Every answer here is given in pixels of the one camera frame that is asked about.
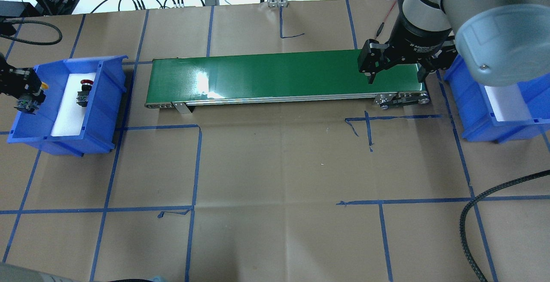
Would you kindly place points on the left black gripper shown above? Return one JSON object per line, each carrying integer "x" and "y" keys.
{"x": 17, "y": 81}

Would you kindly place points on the white foam pad right bin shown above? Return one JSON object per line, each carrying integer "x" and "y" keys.
{"x": 507, "y": 103}

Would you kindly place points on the left blue bin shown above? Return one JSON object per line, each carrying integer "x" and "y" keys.
{"x": 101, "y": 113}

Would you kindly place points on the white foam pad bin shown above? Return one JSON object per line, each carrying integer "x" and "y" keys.
{"x": 70, "y": 117}
{"x": 507, "y": 103}

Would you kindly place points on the yellow push button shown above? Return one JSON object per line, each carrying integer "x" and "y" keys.
{"x": 31, "y": 98}

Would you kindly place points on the white foam pad left bin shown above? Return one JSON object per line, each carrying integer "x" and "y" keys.
{"x": 70, "y": 117}

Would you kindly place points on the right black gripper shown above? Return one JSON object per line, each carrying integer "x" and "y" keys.
{"x": 417, "y": 39}

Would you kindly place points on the red push button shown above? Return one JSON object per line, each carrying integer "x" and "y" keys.
{"x": 82, "y": 98}

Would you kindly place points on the green conveyor belt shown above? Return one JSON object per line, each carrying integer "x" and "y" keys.
{"x": 184, "y": 83}

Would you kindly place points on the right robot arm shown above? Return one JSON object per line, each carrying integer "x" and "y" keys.
{"x": 502, "y": 42}

